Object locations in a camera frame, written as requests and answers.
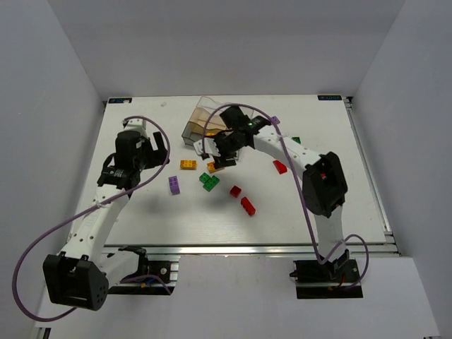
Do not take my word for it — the yellow upside-down lego brick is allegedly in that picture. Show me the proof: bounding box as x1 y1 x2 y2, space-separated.
207 162 223 174

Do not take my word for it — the yellow 2x4 lego brick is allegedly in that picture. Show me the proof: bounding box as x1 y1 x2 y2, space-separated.
180 160 197 170

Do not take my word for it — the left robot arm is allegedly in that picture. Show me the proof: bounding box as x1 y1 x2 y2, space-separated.
43 117 170 311

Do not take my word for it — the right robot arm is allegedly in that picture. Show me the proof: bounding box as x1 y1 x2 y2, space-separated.
196 103 350 273

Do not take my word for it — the green 2x2 lego brick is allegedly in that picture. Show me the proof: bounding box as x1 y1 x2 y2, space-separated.
199 172 211 184

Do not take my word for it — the green 2x4 lego brick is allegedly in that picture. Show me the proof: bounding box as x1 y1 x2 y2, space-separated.
203 176 220 192

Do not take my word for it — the clear stepped organizer tray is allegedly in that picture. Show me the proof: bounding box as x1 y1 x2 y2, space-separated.
182 96 227 147

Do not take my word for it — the purple 2x4 lego brick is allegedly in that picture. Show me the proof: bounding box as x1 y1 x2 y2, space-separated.
168 176 180 195

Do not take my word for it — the red 2x2 lego brick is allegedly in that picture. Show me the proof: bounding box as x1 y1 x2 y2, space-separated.
230 186 242 198

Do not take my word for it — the clear long drawer box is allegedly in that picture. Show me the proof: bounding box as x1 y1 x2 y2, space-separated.
232 105 255 161

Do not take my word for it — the dark label sticker left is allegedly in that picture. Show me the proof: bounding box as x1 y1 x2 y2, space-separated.
107 97 132 105

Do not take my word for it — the dark label sticker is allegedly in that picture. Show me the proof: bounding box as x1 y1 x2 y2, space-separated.
107 97 132 105
317 95 343 101

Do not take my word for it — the red 2x4 lego on side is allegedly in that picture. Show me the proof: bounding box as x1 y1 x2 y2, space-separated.
240 196 256 216

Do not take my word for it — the red curved lego brick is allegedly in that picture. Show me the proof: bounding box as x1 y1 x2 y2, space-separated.
273 160 287 174

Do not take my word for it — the dark label sticker right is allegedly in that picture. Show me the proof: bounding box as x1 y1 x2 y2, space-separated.
317 95 343 101

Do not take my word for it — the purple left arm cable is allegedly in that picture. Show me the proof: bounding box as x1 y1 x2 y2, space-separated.
12 115 174 323

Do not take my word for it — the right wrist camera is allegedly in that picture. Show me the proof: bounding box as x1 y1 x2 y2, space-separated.
193 137 220 160

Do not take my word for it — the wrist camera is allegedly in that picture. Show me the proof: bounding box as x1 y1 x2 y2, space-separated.
123 118 146 134
193 137 220 160

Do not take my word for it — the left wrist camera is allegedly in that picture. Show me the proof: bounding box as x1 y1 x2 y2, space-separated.
123 118 146 134

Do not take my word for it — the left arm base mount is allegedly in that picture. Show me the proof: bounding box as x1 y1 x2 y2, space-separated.
101 246 179 296

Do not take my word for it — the aluminium front rail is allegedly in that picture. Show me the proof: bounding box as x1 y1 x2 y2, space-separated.
65 243 400 256

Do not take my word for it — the aluminium rail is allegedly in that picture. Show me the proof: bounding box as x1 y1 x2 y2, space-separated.
65 243 400 256
343 97 400 254

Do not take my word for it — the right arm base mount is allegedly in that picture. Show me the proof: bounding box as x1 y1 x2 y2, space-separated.
289 254 364 299

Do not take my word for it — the aluminium right side rail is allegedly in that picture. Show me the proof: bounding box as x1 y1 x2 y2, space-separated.
343 97 400 254

